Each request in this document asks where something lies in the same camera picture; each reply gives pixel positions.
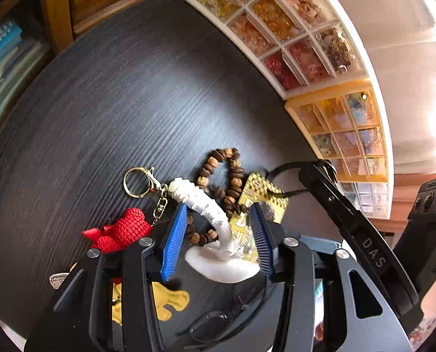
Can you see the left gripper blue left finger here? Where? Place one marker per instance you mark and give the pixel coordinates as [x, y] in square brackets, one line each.
[172, 242]

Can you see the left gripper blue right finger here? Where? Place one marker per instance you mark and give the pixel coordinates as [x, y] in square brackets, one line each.
[263, 231]

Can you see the clear small drawer organizer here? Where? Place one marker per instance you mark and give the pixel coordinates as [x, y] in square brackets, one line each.
[372, 199]

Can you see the gold keyring with clasp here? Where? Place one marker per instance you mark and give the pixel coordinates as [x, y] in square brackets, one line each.
[140, 182]

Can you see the black wire eyeglasses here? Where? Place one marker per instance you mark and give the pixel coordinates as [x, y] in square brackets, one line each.
[217, 326]

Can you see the red knitted keychain charm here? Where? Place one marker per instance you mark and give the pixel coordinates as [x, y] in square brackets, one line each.
[131, 227]

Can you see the white nine-drawer bead organizer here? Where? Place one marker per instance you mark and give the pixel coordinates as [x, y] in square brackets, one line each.
[299, 46]

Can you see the yellow bear-shaped charm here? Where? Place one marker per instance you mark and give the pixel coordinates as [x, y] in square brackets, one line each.
[178, 300]

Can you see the blue spiral notebooks stack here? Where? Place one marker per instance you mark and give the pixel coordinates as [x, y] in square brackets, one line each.
[20, 58]

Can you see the white hand-shaped jewelry stand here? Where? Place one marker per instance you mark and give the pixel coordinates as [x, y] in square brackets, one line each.
[221, 260]

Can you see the yellow nine-drawer bead organizer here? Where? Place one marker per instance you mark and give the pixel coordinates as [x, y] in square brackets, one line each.
[344, 125]

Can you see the small silver mesh object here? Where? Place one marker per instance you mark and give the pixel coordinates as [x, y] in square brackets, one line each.
[57, 279]

